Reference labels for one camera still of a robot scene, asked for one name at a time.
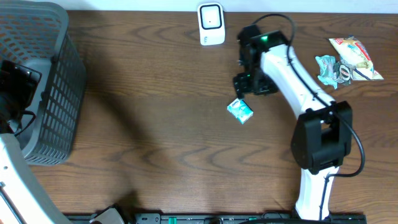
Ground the black round-logo packet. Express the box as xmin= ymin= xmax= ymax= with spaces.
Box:
xmin=333 ymin=62 xmax=351 ymax=85

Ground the grey plastic mesh basket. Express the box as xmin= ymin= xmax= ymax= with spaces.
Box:
xmin=1 ymin=1 xmax=86 ymax=166

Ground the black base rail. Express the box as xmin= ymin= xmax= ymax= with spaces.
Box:
xmin=65 ymin=204 xmax=367 ymax=224

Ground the white barcode scanner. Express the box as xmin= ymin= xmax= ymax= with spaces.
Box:
xmin=197 ymin=2 xmax=226 ymax=46

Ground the teal snack packet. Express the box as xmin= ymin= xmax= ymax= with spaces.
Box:
xmin=315 ymin=55 xmax=338 ymax=89

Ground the yellow snack bag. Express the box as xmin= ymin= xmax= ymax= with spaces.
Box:
xmin=328 ymin=35 xmax=384 ymax=81

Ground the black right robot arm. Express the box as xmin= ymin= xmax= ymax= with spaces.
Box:
xmin=233 ymin=24 xmax=353 ymax=220

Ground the teal small box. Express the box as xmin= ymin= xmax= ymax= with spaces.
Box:
xmin=227 ymin=98 xmax=254 ymax=124

